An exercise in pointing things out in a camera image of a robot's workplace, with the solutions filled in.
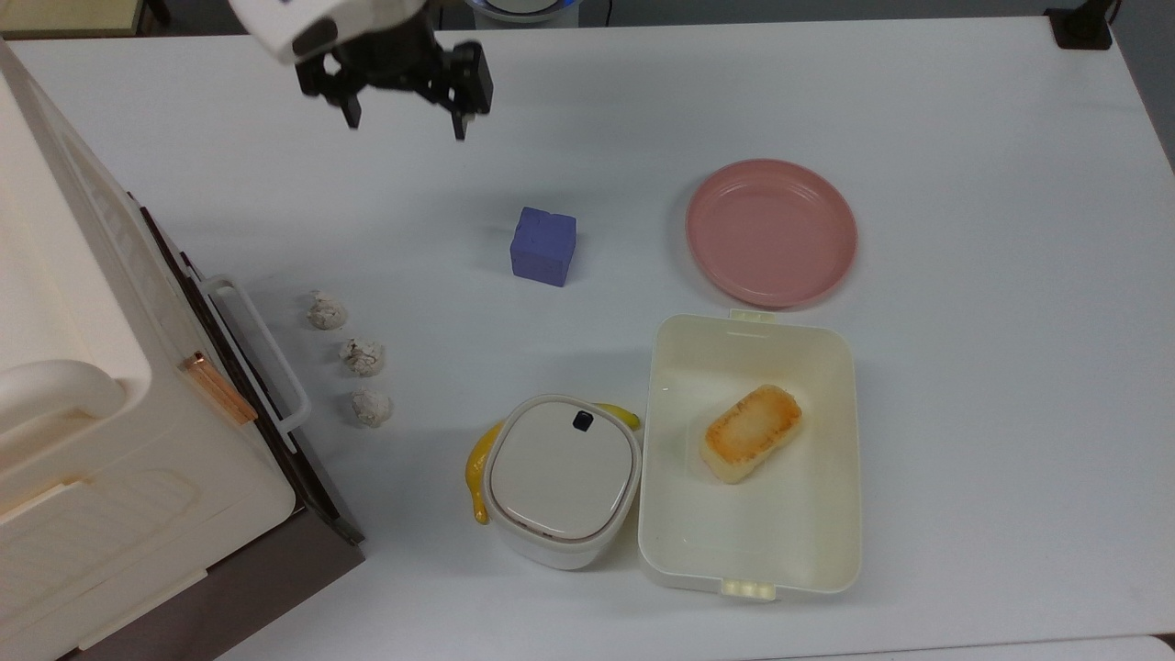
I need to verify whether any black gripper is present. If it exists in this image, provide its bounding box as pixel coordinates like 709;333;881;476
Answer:
296;18;495;141

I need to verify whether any purple foam cube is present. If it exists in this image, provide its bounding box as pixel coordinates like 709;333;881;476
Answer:
509;206;578;288

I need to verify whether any crumpled white paper ball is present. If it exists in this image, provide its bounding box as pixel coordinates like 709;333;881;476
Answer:
307;290;349;331
339;338;386;377
352;388;395;429

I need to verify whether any wooden desk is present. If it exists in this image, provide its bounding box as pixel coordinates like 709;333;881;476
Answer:
0;0;172;39

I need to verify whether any yellow banana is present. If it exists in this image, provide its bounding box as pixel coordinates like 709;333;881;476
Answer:
465;402;643;526

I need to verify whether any pink plate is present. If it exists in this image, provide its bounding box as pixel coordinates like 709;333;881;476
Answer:
685;159;859;308

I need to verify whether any small white lidded trash bin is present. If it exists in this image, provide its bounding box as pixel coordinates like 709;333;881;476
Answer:
483;394;643;571

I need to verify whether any dark brown drawer unit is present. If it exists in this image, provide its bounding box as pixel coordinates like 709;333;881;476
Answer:
55;193;366;661

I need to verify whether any toasted bread slice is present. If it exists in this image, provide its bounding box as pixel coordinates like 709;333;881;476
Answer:
700;384;804;486

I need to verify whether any cream plastic storage box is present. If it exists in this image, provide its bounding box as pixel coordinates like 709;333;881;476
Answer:
637;309;864;602

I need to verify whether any black table clamp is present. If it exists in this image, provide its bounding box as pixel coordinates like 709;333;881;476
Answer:
1046;0;1122;51

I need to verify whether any cream cabinet with copper handle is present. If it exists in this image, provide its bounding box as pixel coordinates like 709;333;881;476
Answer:
0;37;299;661

